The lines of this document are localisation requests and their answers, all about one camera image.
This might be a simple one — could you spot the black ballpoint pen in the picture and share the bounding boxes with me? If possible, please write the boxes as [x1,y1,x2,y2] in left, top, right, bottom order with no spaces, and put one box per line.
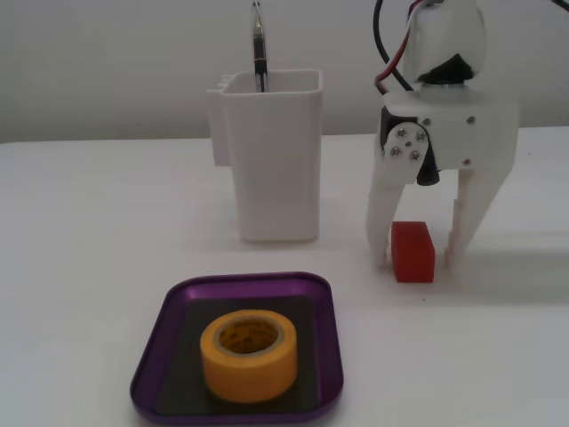
[249,1,269,93]

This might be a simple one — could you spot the purple metal tray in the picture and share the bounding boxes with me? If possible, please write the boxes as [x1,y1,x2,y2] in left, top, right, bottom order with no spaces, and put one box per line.
[129,270,346,424]

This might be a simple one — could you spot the white plastic pen holder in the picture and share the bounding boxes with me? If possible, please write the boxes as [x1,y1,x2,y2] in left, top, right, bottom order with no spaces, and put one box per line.
[206,68,324,244]

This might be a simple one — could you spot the red and white wires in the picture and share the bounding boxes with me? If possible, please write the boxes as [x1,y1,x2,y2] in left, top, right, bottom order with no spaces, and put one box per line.
[375,0,430,95]

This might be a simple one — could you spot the black cable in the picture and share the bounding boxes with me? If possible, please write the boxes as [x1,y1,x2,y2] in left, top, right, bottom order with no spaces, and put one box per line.
[372,0,419,93]

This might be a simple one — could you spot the red cube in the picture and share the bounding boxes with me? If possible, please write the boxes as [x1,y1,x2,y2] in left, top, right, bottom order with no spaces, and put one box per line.
[389,221,436,284]

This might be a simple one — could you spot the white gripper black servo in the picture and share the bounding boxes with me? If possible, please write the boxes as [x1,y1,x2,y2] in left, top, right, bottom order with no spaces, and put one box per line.
[366,84,521,271]

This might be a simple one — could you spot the yellow masking tape roll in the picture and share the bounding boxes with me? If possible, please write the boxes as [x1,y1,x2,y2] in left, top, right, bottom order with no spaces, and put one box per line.
[198,310,300,405]

